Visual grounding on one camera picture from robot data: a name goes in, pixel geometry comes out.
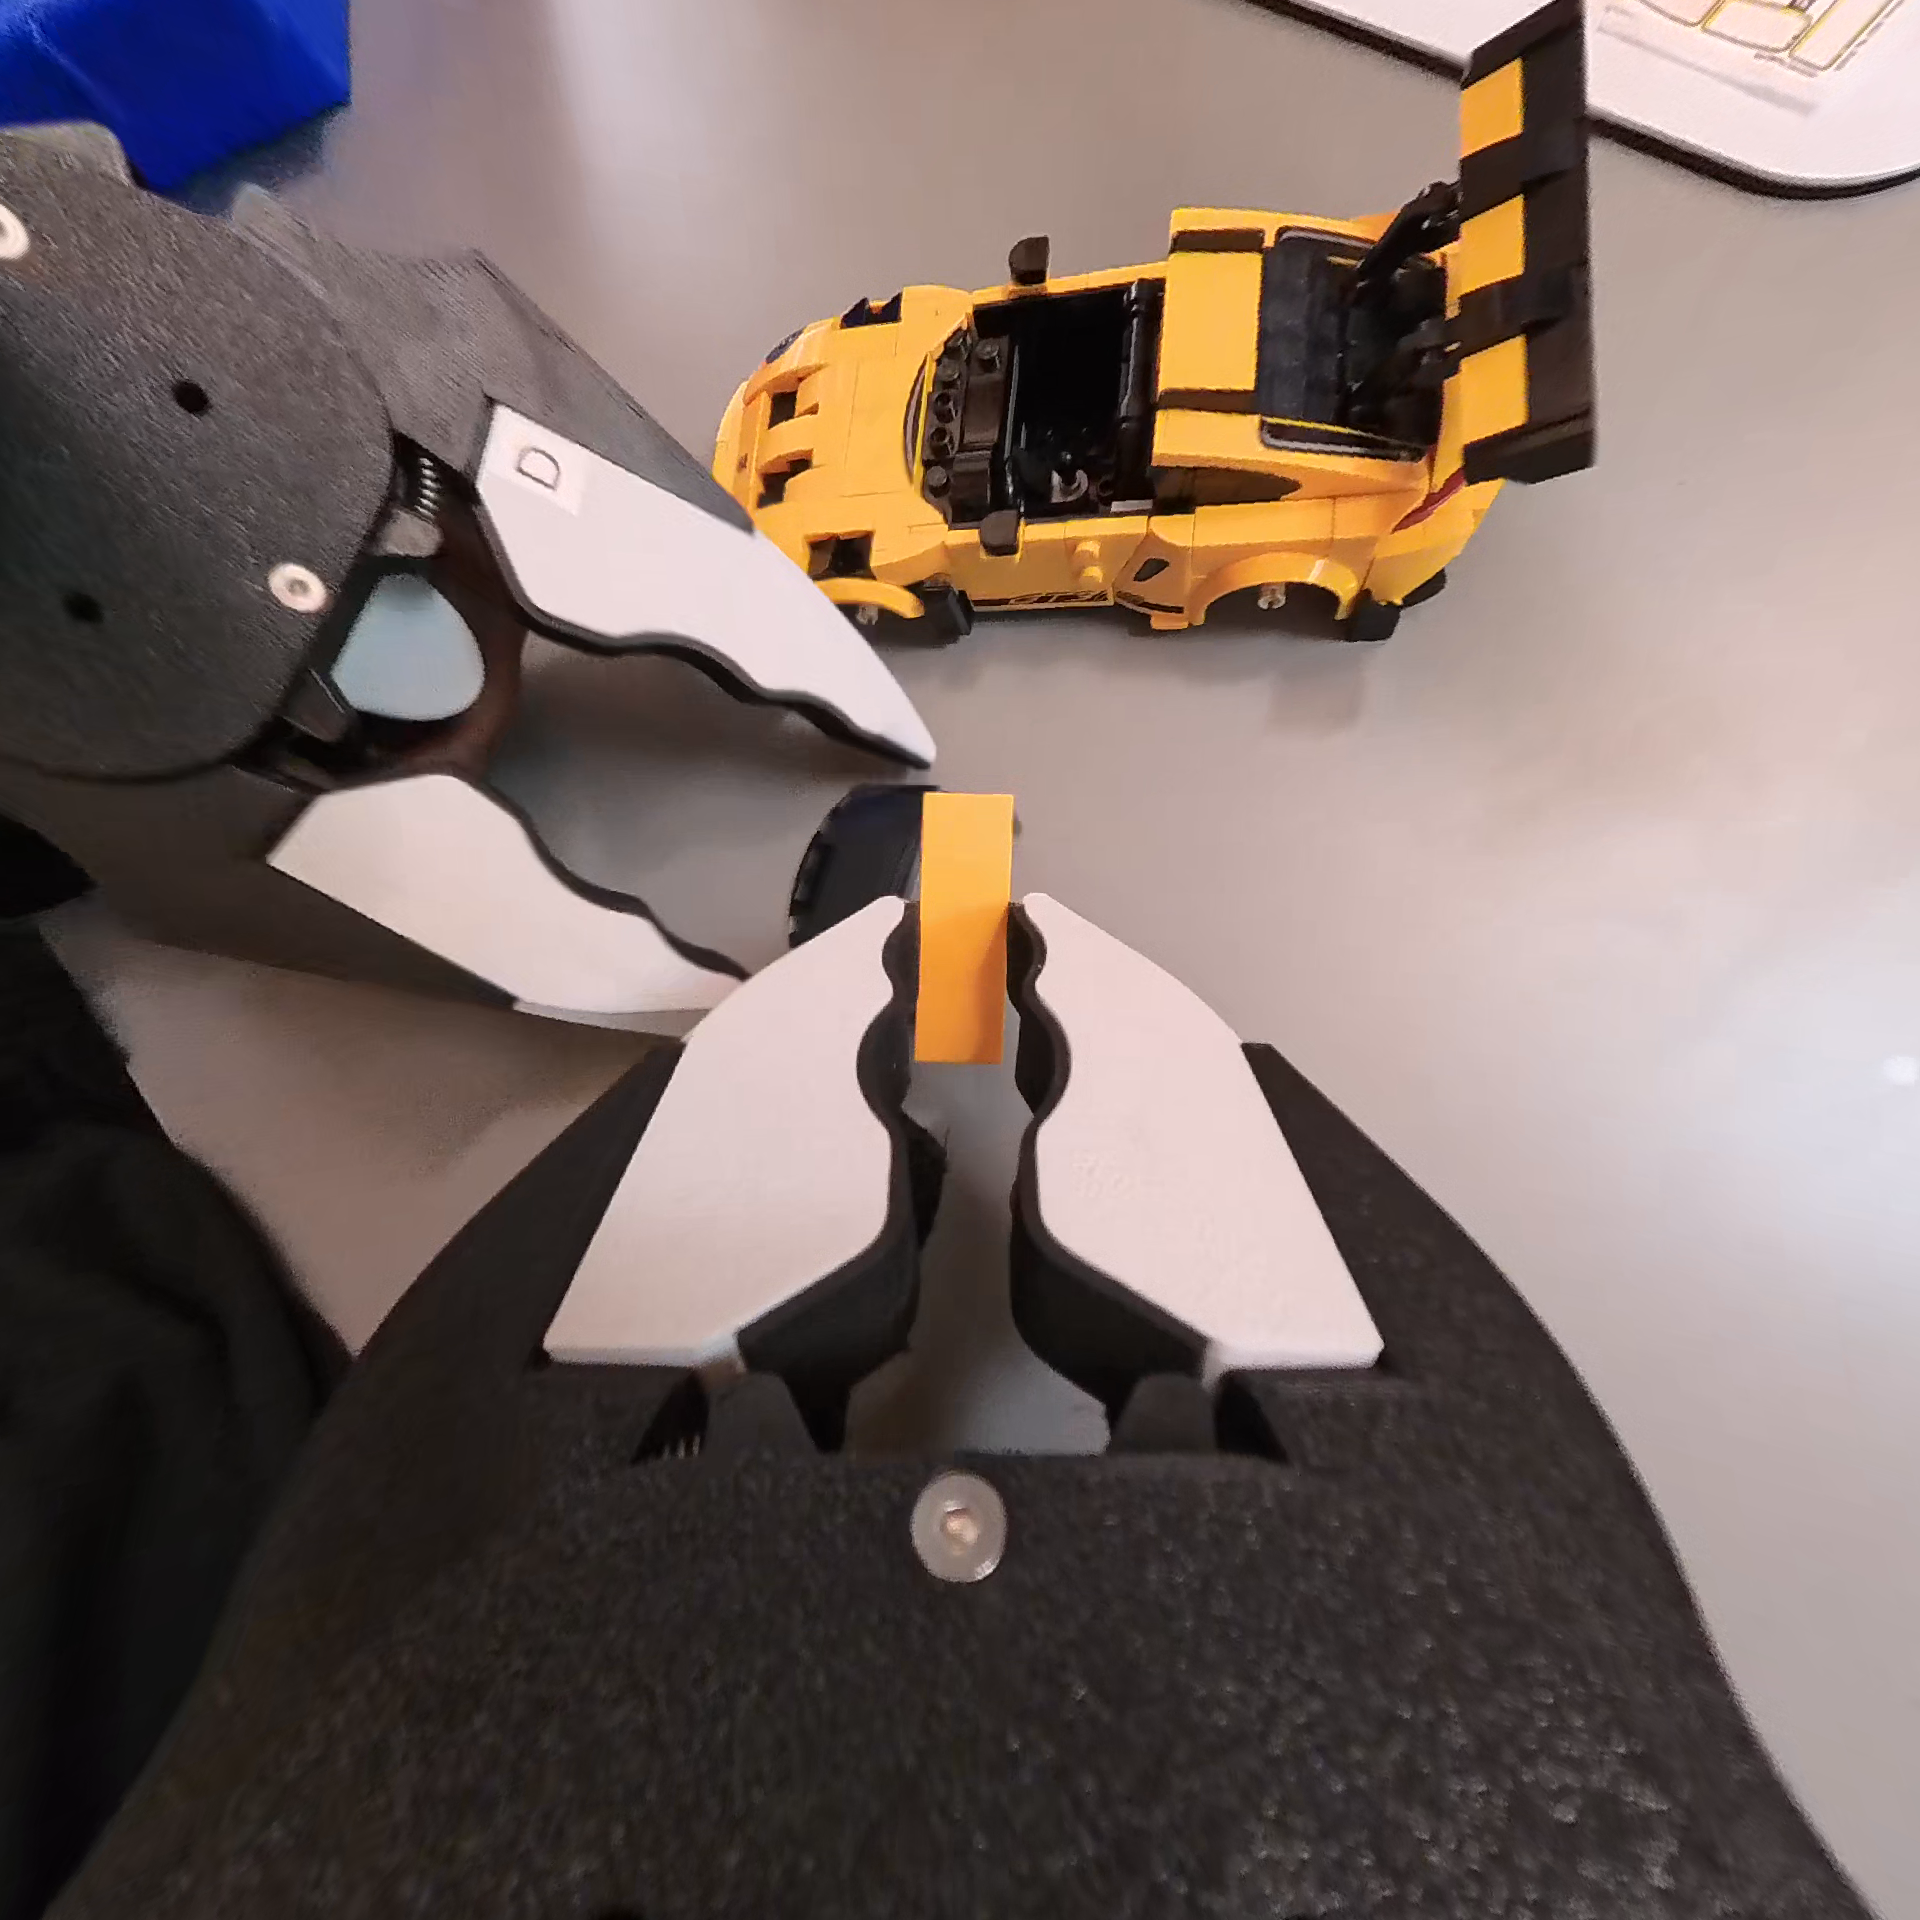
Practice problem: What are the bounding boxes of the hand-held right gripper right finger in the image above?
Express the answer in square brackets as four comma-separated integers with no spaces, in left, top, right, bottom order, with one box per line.
[1005,891,1385,1426]

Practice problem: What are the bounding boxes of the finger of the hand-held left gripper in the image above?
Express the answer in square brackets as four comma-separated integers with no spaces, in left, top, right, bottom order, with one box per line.
[473,402,941,769]
[267,766,754,1021]

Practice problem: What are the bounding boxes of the lego sticker sheet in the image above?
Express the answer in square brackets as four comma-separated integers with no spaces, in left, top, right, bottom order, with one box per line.
[1598,0,1900,78]

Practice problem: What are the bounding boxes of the yellow black lego spoiler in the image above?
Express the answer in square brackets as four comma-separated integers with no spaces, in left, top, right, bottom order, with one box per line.
[1458,0,1601,483]

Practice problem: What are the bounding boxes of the yellow lego tile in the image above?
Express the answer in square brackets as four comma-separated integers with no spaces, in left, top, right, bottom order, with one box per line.
[914,790,1019,1067]

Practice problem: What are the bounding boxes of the yellow lego car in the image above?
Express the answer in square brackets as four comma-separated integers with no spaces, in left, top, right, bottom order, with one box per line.
[711,208,1508,648]

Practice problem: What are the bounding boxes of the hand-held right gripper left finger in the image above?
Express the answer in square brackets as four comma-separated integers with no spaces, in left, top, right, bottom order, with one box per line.
[545,896,950,1451]

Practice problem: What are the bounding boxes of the white book stand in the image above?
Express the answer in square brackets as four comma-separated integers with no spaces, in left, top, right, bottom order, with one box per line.
[1290,0,1920,193]

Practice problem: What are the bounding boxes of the blue storage bin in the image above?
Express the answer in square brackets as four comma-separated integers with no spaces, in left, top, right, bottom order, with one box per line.
[0,0,354,197]

